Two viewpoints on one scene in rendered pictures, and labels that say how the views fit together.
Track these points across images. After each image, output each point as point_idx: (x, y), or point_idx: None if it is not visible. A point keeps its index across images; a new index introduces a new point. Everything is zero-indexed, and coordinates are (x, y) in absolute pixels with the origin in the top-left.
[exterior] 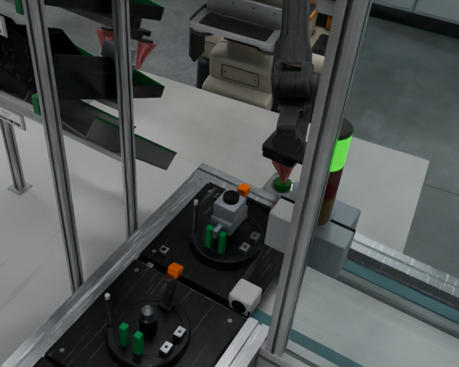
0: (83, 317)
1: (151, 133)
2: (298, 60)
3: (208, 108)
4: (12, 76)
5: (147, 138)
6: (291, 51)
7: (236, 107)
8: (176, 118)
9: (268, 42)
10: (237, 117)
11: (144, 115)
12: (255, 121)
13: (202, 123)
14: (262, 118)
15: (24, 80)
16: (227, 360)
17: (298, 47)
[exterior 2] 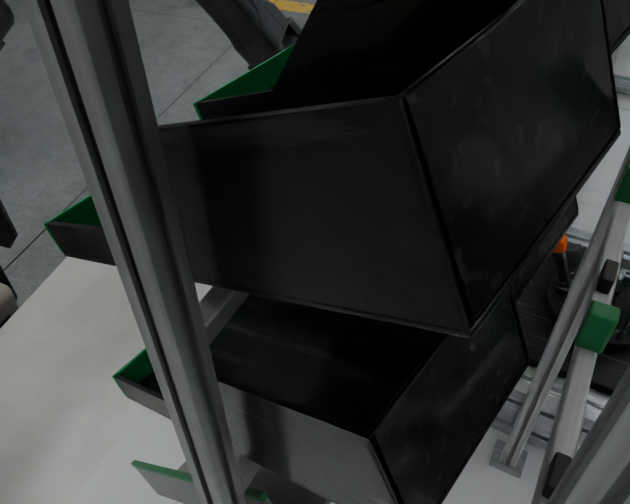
0: (610, 383)
1: (103, 419)
2: (286, 25)
3: (41, 339)
4: (536, 263)
5: (118, 424)
6: (274, 22)
7: (45, 301)
8: (61, 384)
9: None
10: (74, 299)
11: (42, 440)
12: (88, 277)
13: (83, 345)
14: (82, 268)
15: (552, 234)
16: (586, 245)
17: (273, 11)
